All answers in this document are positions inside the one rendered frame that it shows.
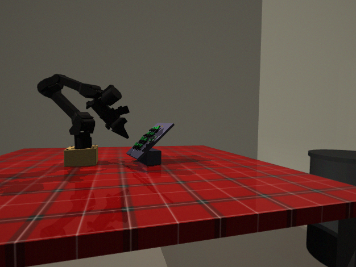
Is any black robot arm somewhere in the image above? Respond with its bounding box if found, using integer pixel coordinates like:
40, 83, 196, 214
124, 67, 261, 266
37, 74, 122, 149

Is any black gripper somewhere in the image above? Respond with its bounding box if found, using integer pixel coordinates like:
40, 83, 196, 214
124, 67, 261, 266
99, 107, 129, 139

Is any grey switch panel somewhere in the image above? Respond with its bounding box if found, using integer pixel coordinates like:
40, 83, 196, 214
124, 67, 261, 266
126, 123, 174, 165

